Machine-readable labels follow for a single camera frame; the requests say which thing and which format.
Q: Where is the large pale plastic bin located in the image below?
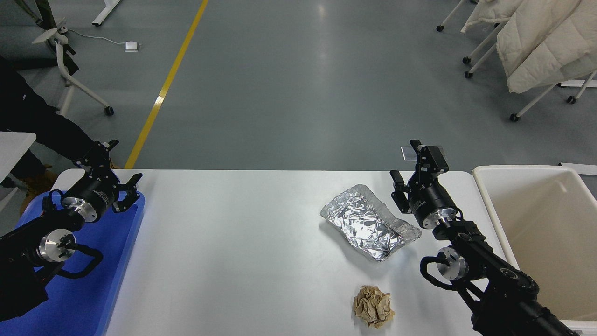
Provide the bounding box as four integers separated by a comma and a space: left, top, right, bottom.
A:
472, 165, 597, 331

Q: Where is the foil tray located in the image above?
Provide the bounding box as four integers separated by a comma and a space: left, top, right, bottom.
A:
320, 184, 422, 262

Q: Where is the white desk leg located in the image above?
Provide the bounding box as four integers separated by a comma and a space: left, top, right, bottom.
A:
92, 0, 122, 27

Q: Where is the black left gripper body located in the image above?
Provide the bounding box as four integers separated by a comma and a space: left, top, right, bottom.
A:
70, 174, 121, 216

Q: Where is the white floor cable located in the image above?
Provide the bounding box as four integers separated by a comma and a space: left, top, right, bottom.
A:
68, 29, 126, 46

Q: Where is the person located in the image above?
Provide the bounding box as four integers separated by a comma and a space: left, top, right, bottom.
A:
0, 56, 117, 199

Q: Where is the dark green garment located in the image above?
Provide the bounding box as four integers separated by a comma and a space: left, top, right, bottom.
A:
14, 0, 80, 75

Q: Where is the grey chair with white frame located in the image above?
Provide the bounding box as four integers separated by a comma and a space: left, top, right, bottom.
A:
0, 0, 115, 117

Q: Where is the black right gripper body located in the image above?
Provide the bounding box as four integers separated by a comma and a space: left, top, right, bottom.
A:
407, 180, 456, 223

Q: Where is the blue plastic tray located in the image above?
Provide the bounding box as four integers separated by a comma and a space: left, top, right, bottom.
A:
0, 190, 146, 336

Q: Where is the cream padded jacket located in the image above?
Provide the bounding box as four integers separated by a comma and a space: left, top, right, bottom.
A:
496, 0, 581, 77
462, 0, 523, 33
507, 0, 597, 94

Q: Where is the small white side table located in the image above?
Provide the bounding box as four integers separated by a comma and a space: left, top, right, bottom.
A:
0, 132, 37, 187

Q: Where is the tan paper ball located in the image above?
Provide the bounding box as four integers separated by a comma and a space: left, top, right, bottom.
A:
352, 286, 395, 329

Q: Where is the white wheeled chair frame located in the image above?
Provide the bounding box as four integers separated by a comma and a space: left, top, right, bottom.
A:
436, 0, 467, 32
462, 21, 509, 79
509, 70, 597, 123

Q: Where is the white flat board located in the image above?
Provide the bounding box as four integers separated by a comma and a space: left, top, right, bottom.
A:
559, 162, 597, 176

